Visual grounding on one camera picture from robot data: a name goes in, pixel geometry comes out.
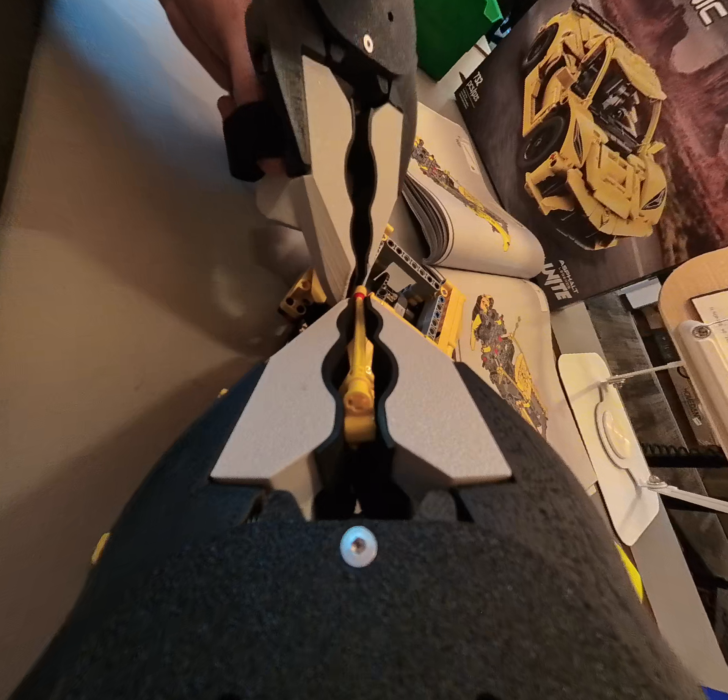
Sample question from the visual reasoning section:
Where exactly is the open instruction booklet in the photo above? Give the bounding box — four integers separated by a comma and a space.
398, 106, 598, 487

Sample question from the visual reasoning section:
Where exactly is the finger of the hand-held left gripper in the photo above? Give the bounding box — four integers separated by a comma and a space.
300, 53, 367, 302
359, 102, 405, 285

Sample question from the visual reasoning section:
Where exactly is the white lamp stand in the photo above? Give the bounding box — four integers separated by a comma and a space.
557, 352, 728, 547

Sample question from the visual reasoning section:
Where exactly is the yellow toy brick model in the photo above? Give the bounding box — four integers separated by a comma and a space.
91, 222, 467, 565

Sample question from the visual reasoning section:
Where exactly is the black coiled cable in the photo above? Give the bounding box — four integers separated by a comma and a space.
643, 441, 728, 467

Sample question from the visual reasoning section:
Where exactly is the white printed board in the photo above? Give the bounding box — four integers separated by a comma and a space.
674, 291, 728, 445

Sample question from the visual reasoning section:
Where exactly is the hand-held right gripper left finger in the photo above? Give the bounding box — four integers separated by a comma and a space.
209, 300, 357, 507

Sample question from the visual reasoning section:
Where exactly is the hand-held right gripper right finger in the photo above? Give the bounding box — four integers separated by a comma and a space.
364, 293, 514, 506

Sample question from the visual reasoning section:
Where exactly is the yellow flexible brick rod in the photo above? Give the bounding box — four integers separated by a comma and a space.
340, 285, 379, 446

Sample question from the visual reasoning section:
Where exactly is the green box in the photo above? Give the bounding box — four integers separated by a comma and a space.
409, 0, 502, 81

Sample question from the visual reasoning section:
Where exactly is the dark printed toy box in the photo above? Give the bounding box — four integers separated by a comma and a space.
454, 0, 728, 311

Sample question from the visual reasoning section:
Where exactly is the person's left hand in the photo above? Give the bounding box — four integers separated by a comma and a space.
136, 0, 268, 121

